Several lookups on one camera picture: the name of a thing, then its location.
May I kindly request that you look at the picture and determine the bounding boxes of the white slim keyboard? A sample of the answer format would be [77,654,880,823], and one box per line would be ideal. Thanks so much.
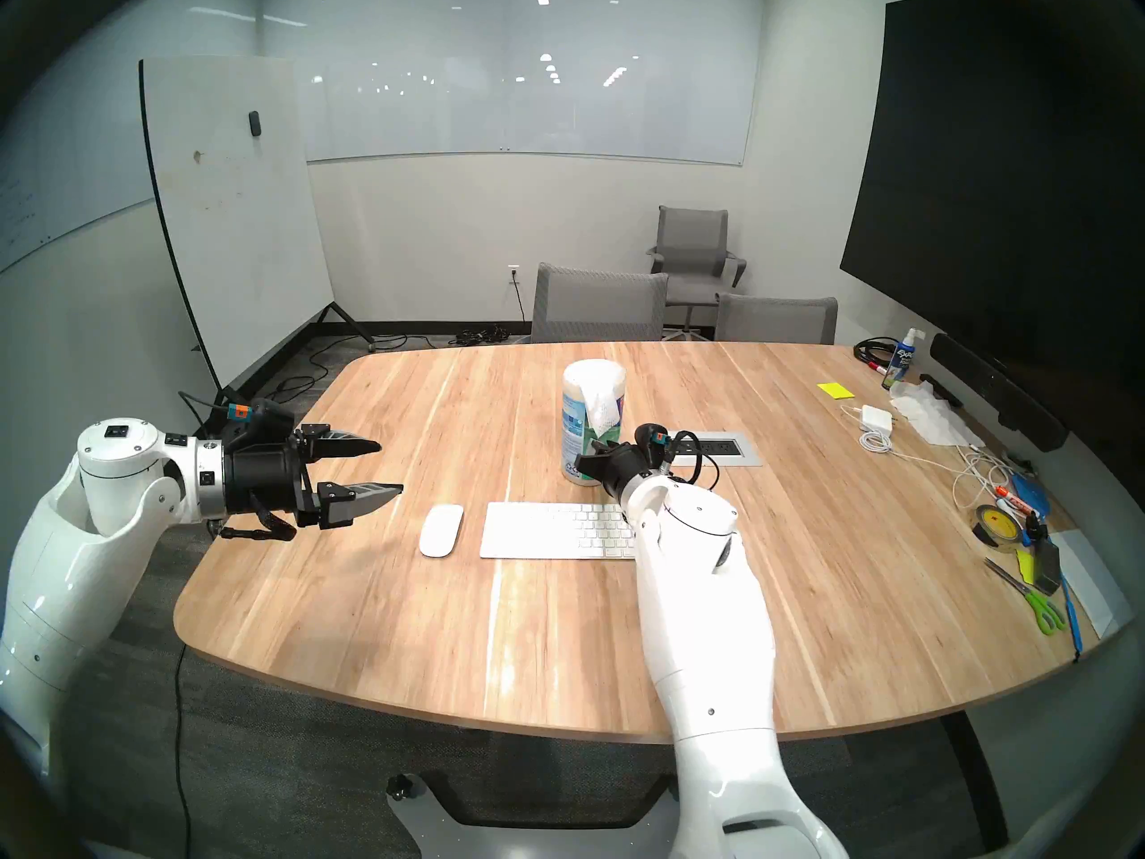
[479,502,640,561]

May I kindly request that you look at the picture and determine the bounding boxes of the white wireless mouse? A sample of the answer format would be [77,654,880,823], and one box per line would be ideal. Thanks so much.
[419,504,465,559]

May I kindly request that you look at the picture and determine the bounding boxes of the white charging cable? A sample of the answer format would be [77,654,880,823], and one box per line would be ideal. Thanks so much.
[841,405,1012,511]

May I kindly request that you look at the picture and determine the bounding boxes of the mobile whiteboard on stand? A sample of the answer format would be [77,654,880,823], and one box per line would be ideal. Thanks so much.
[139,56,377,393]

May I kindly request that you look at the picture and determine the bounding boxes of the glass wall board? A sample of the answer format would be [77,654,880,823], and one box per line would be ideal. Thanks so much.
[0,79,155,273]
[259,0,751,166]

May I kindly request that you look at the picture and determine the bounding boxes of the silver table power outlet box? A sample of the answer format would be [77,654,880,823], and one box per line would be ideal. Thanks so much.
[666,430,763,468]

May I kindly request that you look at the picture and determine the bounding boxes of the white disinfecting wipe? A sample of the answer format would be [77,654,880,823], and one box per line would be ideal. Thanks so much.
[581,365,626,439]

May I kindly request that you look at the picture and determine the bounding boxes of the grey office chair with armrests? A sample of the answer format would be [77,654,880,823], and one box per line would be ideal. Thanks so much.
[649,206,748,335]

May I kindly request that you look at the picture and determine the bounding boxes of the whiteboard cleaner spray bottle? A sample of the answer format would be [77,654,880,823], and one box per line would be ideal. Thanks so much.
[882,327,927,391]

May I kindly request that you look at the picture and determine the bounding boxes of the crumpled white tissue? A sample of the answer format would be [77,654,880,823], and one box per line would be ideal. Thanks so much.
[890,381,985,447]

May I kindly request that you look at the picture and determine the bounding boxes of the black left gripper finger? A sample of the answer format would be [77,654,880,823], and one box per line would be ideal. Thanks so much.
[309,426,383,461]
[316,481,405,532]

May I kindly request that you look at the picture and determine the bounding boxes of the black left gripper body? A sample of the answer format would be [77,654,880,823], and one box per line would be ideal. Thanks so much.
[222,426,334,530]

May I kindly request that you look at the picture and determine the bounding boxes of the black video conference bar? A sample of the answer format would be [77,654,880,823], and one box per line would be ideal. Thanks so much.
[930,332,1070,453]

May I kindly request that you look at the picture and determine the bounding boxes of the black and yellow tape roll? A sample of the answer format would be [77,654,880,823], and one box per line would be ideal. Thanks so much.
[973,504,1025,549]

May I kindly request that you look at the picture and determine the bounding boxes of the grey mesh office chair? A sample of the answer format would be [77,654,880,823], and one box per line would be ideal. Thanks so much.
[716,295,839,344]
[532,262,669,344]

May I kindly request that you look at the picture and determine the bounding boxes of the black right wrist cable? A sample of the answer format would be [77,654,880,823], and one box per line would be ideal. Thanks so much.
[666,429,718,488]

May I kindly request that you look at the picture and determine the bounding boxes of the black table leg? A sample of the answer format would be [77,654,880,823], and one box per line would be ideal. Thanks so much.
[939,712,1012,854]

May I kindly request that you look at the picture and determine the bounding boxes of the black whiteboard eraser block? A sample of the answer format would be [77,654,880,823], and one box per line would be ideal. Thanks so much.
[1029,535,1064,594]

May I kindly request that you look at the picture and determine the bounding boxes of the green handled scissors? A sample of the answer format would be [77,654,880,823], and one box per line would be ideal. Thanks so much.
[984,557,1067,636]

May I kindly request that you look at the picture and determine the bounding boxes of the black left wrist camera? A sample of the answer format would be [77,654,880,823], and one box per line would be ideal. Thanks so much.
[222,401,296,447]

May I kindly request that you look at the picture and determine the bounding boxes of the disinfecting wipes canister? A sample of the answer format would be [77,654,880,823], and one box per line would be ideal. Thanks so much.
[562,359,627,487]

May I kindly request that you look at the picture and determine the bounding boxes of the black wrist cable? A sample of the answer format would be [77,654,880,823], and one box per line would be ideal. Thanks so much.
[219,499,298,543]
[666,429,718,488]

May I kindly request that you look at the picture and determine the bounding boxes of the black hanging robot cable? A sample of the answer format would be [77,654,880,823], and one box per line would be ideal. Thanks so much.
[174,642,194,859]

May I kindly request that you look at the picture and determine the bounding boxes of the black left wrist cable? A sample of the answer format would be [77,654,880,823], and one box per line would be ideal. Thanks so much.
[219,499,298,543]

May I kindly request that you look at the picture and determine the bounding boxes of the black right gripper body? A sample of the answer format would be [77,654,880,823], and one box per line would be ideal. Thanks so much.
[598,441,661,502]

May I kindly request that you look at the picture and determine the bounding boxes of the large black wall screen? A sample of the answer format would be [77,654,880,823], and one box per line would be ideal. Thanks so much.
[839,0,1145,397]

